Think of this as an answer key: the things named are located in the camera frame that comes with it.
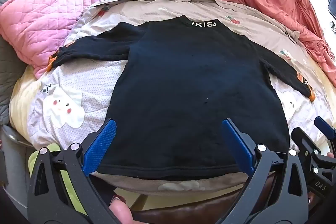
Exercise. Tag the dark screen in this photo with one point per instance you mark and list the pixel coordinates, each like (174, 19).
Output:
(332, 3)

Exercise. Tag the person's right hand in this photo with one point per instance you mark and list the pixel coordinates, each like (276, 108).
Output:
(330, 155)

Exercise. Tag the pink quilted blanket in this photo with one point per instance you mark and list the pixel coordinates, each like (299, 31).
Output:
(52, 8)

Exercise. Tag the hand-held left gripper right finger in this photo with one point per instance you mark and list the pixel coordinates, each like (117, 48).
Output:
(236, 144)

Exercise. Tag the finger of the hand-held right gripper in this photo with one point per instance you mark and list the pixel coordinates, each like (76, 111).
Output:
(324, 126)
(304, 140)

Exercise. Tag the person's left hand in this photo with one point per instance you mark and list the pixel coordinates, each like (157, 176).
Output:
(121, 211)

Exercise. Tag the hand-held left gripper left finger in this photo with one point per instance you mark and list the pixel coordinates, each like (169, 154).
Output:
(101, 145)

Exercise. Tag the black sweater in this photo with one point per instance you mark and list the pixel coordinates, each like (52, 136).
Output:
(183, 82)

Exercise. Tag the beige printed blanket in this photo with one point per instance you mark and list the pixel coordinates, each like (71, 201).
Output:
(162, 7)

